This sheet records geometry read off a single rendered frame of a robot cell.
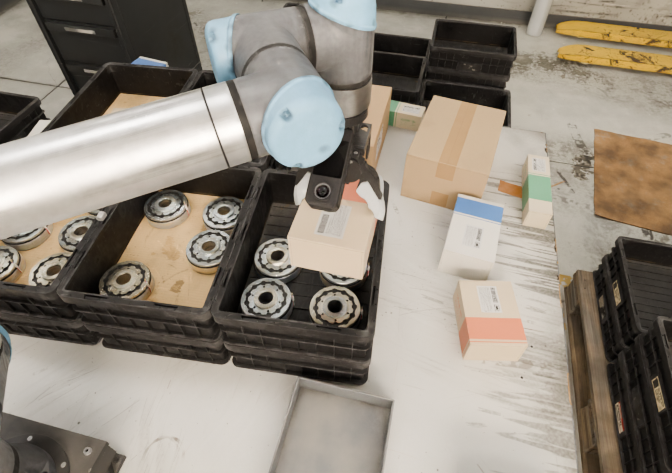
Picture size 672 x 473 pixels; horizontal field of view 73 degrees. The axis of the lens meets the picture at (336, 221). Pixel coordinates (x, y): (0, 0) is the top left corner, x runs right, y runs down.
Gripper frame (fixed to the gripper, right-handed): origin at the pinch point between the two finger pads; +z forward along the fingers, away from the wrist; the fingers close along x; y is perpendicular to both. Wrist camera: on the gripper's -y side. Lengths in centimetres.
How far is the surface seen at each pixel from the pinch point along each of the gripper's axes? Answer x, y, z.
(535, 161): -45, 65, 34
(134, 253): 48, 1, 27
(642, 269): -99, 74, 83
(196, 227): 37.5, 11.9, 26.8
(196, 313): 22.7, -14.3, 16.9
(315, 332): 1.0, -12.5, 17.5
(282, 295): 10.8, -2.9, 24.0
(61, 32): 167, 126, 47
